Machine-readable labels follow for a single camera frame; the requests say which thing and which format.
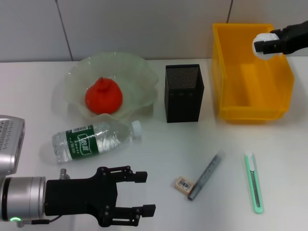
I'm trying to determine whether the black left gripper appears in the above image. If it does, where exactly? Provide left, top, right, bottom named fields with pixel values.
left=44, top=165, right=156, bottom=227

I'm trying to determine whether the clear water bottle green label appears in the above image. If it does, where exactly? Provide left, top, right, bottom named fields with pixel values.
left=52, top=120, right=142, bottom=164

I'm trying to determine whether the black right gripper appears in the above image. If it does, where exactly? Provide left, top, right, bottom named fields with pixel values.
left=254, top=20, right=308, bottom=55

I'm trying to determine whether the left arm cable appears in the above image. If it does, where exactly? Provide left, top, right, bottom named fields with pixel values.
left=16, top=215, right=60, bottom=227

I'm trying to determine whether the beige eraser with barcode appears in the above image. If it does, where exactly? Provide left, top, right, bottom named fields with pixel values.
left=174, top=177, right=195, bottom=193

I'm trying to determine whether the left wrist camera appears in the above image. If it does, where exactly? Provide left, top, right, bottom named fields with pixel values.
left=0, top=115, right=26, bottom=176

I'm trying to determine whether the orange fruit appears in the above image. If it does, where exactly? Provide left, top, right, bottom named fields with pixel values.
left=84, top=77, right=123, bottom=115

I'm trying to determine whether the white paper ball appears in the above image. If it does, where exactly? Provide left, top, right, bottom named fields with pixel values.
left=251, top=32, right=282, bottom=60

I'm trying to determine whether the grey marker pen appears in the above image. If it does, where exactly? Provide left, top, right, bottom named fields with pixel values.
left=187, top=151, right=226, bottom=202

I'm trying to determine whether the green glass fruit plate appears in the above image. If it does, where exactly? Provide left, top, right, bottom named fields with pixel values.
left=64, top=51, right=159, bottom=121

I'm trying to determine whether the yellow plastic bin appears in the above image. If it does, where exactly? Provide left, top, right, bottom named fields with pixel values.
left=211, top=23, right=295, bottom=125

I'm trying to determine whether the black mesh pen holder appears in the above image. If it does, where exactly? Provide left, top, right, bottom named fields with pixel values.
left=164, top=64, right=205, bottom=124

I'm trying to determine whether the green utility knife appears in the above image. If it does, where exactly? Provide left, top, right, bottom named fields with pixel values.
left=244, top=150, right=264, bottom=214

